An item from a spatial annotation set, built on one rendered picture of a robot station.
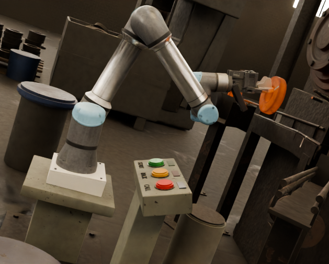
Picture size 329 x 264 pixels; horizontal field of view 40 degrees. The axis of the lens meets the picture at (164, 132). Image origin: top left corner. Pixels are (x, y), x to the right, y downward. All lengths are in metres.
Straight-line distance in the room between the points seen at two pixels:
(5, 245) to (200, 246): 0.48
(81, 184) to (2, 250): 0.73
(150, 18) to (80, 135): 0.48
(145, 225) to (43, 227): 0.69
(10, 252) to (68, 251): 0.81
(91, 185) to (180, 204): 0.69
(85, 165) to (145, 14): 0.57
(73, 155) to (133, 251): 0.62
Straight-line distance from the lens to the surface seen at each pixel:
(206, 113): 1.65
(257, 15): 12.42
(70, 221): 1.70
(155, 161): 1.16
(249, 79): 1.84
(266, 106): 1.88
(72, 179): 1.64
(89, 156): 1.66
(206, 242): 1.18
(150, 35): 1.60
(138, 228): 1.09
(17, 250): 0.97
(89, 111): 1.62
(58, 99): 2.37
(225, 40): 4.82
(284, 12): 12.68
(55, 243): 1.74
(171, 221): 2.45
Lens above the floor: 0.92
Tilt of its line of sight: 12 degrees down
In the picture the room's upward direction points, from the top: 20 degrees clockwise
